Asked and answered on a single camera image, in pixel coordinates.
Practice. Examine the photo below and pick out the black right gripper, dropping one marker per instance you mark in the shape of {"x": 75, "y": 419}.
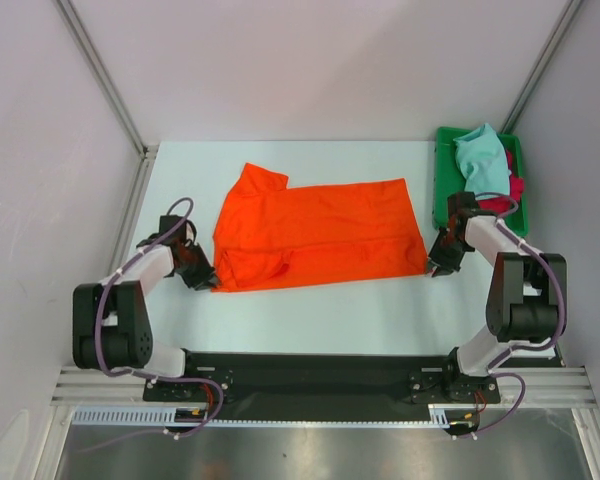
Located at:
{"x": 444, "y": 255}

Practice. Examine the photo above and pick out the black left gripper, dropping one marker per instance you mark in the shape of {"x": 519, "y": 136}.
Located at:
{"x": 200, "y": 281}

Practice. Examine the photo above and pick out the orange t shirt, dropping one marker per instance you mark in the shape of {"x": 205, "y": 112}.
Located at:
{"x": 271, "y": 236}

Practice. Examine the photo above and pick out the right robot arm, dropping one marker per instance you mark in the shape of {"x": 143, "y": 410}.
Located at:
{"x": 526, "y": 304}

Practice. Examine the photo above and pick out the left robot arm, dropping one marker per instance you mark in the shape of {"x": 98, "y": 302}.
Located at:
{"x": 111, "y": 330}

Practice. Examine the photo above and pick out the green plastic bin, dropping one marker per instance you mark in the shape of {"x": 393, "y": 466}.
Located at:
{"x": 449, "y": 180}

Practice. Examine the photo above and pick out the red t shirt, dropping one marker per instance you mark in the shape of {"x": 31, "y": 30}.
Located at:
{"x": 499, "y": 204}

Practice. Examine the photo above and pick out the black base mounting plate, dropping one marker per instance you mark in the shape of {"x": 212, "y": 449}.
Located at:
{"x": 324, "y": 388}

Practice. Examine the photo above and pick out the teal t shirt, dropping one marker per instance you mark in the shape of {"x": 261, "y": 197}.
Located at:
{"x": 481, "y": 159}

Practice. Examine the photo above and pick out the left aluminium corner post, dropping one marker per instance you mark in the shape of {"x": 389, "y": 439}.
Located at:
{"x": 87, "y": 48}

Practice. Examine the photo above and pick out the aluminium corner post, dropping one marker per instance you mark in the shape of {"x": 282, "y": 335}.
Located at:
{"x": 558, "y": 35}
{"x": 87, "y": 48}

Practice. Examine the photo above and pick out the white slotted cable duct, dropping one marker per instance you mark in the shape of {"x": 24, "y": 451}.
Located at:
{"x": 175, "y": 417}

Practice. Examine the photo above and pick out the right aluminium corner post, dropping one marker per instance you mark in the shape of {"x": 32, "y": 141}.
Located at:
{"x": 558, "y": 35}

